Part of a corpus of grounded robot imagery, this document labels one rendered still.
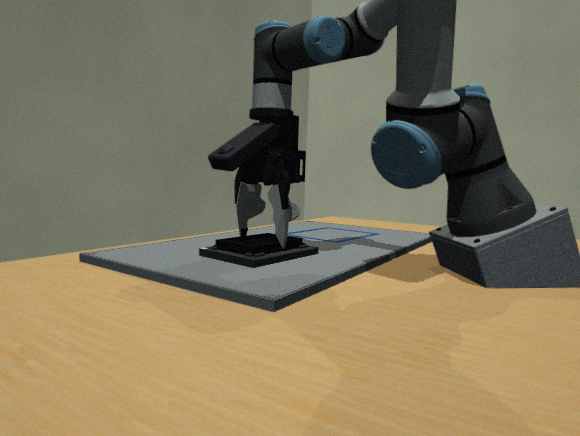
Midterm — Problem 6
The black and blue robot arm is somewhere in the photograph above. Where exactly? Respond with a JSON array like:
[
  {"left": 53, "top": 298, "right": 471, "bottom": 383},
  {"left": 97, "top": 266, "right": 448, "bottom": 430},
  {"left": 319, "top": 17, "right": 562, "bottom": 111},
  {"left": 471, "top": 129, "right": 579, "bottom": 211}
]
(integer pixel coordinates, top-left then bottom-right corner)
[{"left": 208, "top": 0, "right": 536, "bottom": 237}]

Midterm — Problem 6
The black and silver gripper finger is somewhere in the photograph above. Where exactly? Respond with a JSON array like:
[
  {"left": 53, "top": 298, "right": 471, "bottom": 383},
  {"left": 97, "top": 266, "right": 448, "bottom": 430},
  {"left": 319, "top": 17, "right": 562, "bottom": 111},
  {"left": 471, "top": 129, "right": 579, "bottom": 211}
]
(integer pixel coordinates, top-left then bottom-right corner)
[
  {"left": 268, "top": 162, "right": 300, "bottom": 249},
  {"left": 234, "top": 166, "right": 266, "bottom": 236}
]

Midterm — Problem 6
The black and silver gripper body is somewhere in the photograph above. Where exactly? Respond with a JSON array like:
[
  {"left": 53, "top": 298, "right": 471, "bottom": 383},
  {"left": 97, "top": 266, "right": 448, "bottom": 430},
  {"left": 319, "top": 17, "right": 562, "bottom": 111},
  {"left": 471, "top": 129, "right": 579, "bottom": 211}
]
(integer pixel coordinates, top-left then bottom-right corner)
[{"left": 241, "top": 108, "right": 306, "bottom": 186}]

